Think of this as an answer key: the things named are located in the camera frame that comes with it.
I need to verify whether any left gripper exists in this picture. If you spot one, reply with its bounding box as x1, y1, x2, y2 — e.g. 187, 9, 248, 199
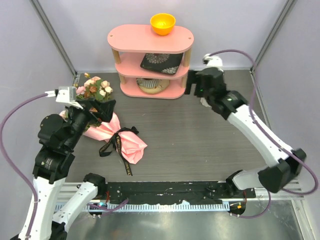
66, 96, 117, 149

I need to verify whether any peach and orange flower bunch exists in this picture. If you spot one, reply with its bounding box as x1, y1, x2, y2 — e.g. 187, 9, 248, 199
76, 72, 113, 102

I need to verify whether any black ribbon with gold text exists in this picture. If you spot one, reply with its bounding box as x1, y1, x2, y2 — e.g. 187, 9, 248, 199
98, 126, 139, 176

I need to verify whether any pink wrapping paper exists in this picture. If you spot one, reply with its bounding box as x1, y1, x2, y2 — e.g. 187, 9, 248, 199
58, 110, 148, 165

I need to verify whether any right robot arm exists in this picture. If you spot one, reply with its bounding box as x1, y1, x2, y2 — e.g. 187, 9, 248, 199
185, 67, 307, 198

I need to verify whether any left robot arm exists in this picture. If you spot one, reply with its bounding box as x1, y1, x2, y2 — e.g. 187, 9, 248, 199
13, 100, 116, 240

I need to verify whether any white ribbed ceramic vase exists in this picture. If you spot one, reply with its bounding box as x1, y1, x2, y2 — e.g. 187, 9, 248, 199
200, 97, 211, 108

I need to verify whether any black floral square plate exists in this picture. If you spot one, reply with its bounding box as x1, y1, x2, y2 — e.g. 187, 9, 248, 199
140, 53, 184, 75

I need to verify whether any pink three-tier shelf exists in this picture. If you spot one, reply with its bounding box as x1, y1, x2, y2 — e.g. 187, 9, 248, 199
107, 24, 194, 100

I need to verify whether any orange plastic bowl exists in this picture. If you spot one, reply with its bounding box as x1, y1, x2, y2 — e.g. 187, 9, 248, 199
150, 13, 176, 36

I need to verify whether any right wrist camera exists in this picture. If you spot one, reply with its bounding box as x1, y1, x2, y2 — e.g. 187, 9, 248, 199
202, 53, 223, 71

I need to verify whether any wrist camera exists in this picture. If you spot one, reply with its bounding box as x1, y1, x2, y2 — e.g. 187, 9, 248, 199
202, 53, 223, 71
45, 86, 83, 109

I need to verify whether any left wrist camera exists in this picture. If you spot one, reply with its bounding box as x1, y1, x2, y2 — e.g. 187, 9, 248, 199
45, 86, 83, 109

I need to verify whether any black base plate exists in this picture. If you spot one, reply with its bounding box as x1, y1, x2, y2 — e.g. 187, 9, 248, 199
96, 181, 256, 205

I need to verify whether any aluminium rail frame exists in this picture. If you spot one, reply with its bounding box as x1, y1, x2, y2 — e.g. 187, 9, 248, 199
33, 179, 306, 212

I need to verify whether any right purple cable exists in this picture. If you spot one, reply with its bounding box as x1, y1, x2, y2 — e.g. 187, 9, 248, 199
211, 49, 316, 219

